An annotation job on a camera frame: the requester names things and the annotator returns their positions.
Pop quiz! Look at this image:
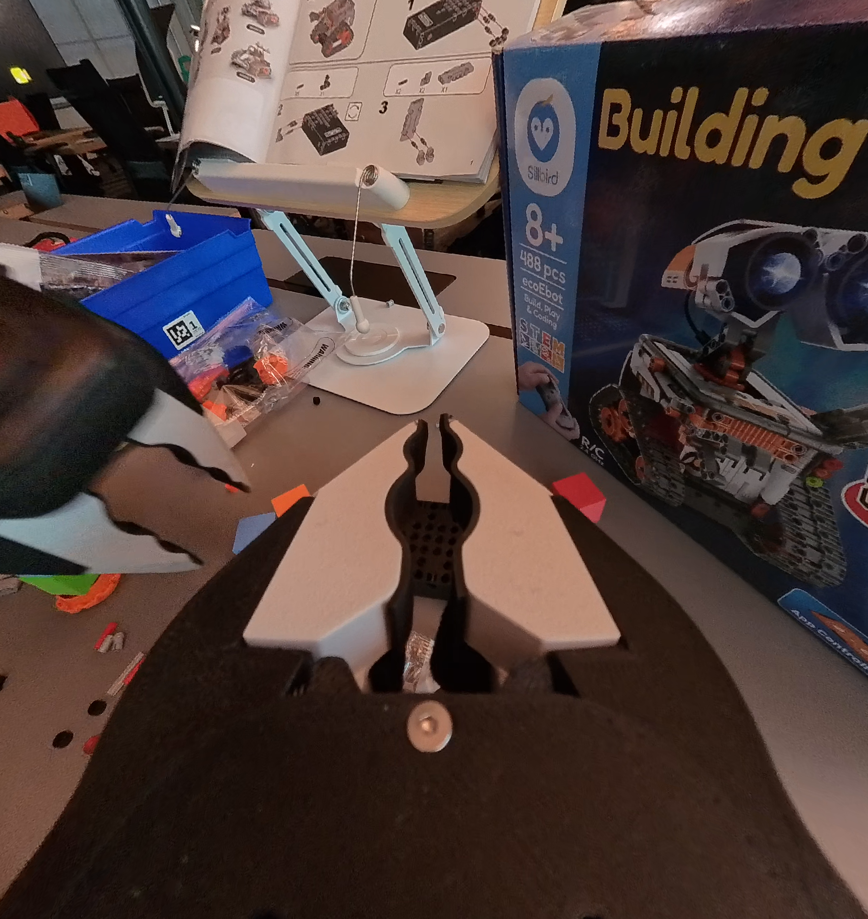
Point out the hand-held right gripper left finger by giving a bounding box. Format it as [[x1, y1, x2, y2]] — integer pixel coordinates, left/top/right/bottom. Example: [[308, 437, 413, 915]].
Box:
[[242, 420, 424, 694]]

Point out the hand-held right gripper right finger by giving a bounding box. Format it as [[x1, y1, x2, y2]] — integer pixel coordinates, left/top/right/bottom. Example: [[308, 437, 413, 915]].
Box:
[[430, 413, 623, 694]]

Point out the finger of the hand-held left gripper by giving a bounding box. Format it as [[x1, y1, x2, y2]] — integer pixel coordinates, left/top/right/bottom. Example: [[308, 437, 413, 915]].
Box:
[[127, 390, 253, 498], [0, 490, 205, 575]]

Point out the green foam cube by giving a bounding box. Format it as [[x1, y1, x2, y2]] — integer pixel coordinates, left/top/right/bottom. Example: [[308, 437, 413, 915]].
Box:
[[18, 572, 101, 597]]

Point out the orange gear wheel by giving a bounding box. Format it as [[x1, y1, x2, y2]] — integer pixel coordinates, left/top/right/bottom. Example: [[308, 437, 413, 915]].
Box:
[[54, 572, 122, 613]]

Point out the blue foam cube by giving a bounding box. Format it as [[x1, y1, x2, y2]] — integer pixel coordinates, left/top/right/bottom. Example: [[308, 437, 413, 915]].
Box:
[[232, 512, 278, 555]]

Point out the red foam cube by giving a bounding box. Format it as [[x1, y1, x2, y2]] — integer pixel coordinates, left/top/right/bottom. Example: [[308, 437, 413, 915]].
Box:
[[552, 474, 607, 523]]

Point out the black perforated building plate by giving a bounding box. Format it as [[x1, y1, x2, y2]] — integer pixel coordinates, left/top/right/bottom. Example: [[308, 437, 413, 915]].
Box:
[[404, 500, 465, 600]]

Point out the clear plastic parts bag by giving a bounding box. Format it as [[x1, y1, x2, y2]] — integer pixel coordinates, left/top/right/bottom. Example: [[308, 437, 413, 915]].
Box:
[[404, 630, 436, 692]]

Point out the large clear warning bag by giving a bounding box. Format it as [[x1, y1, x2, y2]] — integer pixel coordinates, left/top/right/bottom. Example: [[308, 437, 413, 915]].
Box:
[[168, 298, 334, 449]]

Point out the clear plastic bag bundle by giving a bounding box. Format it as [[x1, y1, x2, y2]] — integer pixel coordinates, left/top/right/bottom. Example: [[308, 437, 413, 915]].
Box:
[[35, 247, 169, 295]]

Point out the long blue plastic bin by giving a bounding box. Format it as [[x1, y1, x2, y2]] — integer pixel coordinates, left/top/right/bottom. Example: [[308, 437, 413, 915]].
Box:
[[50, 210, 273, 356]]

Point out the teal container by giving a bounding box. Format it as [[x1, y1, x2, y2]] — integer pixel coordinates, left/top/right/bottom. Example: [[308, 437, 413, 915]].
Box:
[[19, 168, 63, 211]]

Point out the white booklet stand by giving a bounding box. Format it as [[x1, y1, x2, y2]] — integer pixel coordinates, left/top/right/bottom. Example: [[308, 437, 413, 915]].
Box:
[[183, 154, 507, 417]]

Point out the blue robot kit box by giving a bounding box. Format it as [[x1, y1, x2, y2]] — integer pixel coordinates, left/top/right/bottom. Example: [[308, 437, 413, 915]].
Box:
[[495, 0, 868, 694]]

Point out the white instruction booklet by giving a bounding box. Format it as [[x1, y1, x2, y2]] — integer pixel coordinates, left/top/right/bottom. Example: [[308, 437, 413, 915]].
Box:
[[176, 0, 543, 184]]

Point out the brown desk cable hatch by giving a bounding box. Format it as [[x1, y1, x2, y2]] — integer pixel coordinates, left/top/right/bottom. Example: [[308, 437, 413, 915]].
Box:
[[319, 256, 458, 306]]

